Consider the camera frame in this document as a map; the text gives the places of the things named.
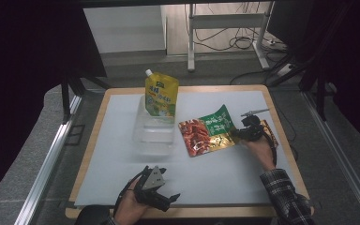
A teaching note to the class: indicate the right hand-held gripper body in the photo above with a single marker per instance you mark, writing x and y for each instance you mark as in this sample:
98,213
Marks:
252,128

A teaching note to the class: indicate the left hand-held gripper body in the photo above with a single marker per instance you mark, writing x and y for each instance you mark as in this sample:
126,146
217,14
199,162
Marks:
151,184

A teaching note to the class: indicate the green and red food packet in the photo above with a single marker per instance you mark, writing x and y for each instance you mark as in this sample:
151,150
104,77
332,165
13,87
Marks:
207,132

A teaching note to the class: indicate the clear plastic container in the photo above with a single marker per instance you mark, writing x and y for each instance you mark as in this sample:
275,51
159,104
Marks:
153,134

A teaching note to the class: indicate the yellow spout pouch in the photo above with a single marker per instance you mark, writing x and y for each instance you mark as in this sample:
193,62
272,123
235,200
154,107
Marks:
162,93

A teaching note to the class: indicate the person's right hand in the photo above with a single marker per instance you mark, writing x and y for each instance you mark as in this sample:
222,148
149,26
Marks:
259,150

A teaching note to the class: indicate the person's left hand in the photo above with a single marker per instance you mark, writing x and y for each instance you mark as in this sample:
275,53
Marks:
129,207

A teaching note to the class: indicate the white power strip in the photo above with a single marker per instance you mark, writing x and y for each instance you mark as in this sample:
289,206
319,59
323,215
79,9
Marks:
286,70

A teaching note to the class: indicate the black stand legs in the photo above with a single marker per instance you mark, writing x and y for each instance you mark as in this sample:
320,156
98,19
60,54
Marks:
320,90
70,93

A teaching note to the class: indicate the black curtain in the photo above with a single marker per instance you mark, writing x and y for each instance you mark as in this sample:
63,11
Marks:
353,62
28,62

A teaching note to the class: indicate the small black floor frame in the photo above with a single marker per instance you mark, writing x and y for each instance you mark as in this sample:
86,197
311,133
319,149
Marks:
75,135

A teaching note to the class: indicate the aluminium rail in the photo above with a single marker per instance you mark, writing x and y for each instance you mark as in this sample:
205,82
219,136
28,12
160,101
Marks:
340,156
47,162

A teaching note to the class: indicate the white metal desk frame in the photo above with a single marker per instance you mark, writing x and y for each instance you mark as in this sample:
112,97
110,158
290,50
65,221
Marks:
225,22

